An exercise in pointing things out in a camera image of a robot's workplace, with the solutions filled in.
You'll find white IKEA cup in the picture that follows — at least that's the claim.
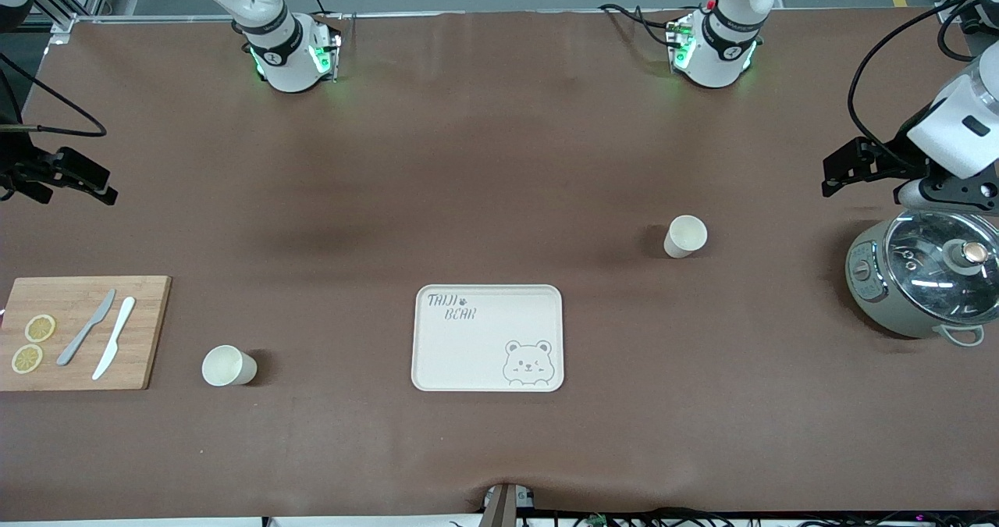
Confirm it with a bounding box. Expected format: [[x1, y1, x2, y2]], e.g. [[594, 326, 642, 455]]
[[663, 215, 709, 260], [201, 344, 258, 388]]

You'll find cream bear print tray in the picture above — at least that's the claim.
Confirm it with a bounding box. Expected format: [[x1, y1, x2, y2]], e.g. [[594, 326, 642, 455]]
[[411, 284, 565, 393]]

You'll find glass pot lid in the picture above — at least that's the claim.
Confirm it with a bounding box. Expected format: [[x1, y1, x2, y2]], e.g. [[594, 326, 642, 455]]
[[884, 209, 999, 317]]

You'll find grey-green electric pot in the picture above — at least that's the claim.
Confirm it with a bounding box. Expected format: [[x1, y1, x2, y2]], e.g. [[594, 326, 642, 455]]
[[845, 209, 999, 348]]

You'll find grey plastic knife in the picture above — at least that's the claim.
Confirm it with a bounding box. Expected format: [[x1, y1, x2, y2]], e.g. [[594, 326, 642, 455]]
[[56, 289, 117, 367]]

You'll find white plastic knife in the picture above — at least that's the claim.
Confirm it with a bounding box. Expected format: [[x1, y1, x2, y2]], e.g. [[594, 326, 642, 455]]
[[92, 297, 137, 381]]

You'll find bamboo cutting board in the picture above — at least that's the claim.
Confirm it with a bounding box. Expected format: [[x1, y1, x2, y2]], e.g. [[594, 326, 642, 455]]
[[0, 276, 172, 392]]

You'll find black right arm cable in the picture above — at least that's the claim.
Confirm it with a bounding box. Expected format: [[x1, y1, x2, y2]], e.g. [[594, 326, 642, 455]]
[[0, 51, 108, 137]]

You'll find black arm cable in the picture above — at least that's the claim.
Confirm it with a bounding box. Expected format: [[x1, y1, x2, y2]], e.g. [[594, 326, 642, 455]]
[[848, 0, 999, 153], [0, 51, 108, 137]]

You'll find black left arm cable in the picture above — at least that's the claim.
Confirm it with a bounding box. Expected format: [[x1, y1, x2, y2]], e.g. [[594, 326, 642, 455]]
[[848, 0, 999, 153]]

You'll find black left base cable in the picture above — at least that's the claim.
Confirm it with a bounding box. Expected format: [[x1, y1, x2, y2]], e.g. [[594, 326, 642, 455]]
[[599, 2, 681, 50]]

